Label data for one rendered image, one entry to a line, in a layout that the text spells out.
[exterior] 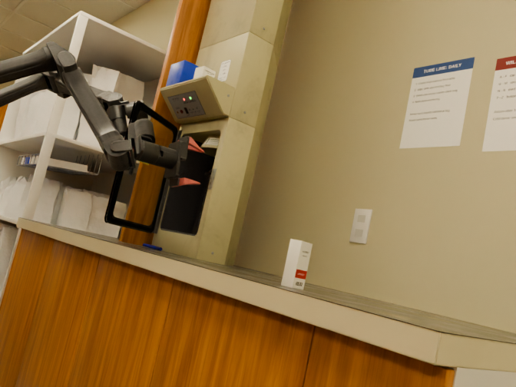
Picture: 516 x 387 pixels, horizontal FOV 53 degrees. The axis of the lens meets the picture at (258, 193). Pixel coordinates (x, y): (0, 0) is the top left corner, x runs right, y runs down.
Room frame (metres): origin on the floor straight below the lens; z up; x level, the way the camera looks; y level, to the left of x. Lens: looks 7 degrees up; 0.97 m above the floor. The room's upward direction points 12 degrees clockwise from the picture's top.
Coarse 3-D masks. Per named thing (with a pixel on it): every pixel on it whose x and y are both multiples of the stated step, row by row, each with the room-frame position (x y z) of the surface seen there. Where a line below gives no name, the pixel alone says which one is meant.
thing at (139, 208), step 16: (144, 112) 1.64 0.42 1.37; (160, 128) 1.75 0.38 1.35; (160, 144) 1.78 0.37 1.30; (128, 176) 1.64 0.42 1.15; (144, 176) 1.73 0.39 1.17; (160, 176) 1.83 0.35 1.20; (112, 192) 1.58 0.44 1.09; (128, 192) 1.66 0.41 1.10; (144, 192) 1.75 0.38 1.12; (128, 208) 1.68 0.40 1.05; (144, 208) 1.77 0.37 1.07; (144, 224) 1.80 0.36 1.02
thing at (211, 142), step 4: (212, 136) 1.75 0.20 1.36; (216, 136) 1.74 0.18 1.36; (208, 140) 1.75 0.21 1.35; (212, 140) 1.74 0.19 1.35; (216, 140) 1.73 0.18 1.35; (204, 144) 1.75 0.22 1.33; (208, 144) 1.74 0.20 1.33; (212, 144) 1.73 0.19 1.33; (216, 144) 1.72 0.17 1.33; (204, 148) 1.83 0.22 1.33; (208, 148) 1.84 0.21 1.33; (212, 148) 1.86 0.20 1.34; (216, 148) 1.72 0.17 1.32; (204, 152) 1.84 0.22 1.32; (208, 152) 1.86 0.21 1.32; (212, 152) 1.86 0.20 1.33; (216, 152) 1.87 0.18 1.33; (212, 156) 1.88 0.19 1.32
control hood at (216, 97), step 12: (180, 84) 1.69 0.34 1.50; (192, 84) 1.64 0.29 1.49; (204, 84) 1.59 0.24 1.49; (216, 84) 1.58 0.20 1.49; (228, 84) 1.61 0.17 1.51; (168, 96) 1.79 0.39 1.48; (204, 96) 1.63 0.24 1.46; (216, 96) 1.59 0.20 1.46; (228, 96) 1.62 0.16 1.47; (204, 108) 1.67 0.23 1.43; (216, 108) 1.62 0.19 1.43; (228, 108) 1.62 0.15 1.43; (180, 120) 1.83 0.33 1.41; (192, 120) 1.78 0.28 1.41; (204, 120) 1.74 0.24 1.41
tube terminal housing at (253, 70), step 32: (256, 64) 1.67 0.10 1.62; (256, 96) 1.68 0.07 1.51; (192, 128) 1.81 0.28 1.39; (224, 128) 1.64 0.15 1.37; (256, 128) 1.73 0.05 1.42; (224, 160) 1.64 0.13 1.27; (224, 192) 1.66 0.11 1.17; (224, 224) 1.68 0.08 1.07; (192, 256) 1.65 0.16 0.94; (224, 256) 1.69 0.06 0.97
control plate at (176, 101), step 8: (176, 96) 1.75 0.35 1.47; (184, 96) 1.71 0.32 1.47; (192, 96) 1.68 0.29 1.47; (176, 104) 1.79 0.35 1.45; (184, 104) 1.75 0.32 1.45; (192, 104) 1.71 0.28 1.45; (200, 104) 1.67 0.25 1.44; (176, 112) 1.82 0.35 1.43; (184, 112) 1.78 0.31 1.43; (192, 112) 1.74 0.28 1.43; (200, 112) 1.70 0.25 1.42
